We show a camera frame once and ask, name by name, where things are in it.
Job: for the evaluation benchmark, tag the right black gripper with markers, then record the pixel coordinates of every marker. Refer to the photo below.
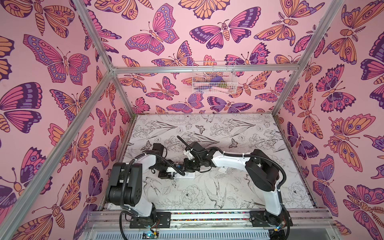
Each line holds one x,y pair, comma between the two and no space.
189,150

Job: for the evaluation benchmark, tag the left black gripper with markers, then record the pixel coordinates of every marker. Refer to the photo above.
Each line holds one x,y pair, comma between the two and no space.
165,175

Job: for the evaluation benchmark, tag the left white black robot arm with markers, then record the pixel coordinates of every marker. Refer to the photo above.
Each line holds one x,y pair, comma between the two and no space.
125,187

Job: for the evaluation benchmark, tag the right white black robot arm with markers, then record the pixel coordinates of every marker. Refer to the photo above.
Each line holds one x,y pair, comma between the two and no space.
266,174

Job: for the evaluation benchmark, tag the purple item in basket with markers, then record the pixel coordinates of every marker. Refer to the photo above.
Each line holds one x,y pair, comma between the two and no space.
217,80

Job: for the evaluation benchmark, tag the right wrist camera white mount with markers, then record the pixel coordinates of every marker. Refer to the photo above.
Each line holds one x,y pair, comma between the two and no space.
188,154

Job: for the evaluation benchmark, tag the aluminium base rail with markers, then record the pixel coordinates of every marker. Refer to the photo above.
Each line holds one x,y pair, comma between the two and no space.
305,224

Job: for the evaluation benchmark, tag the white wire basket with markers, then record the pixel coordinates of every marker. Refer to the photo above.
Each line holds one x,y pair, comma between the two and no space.
201,76

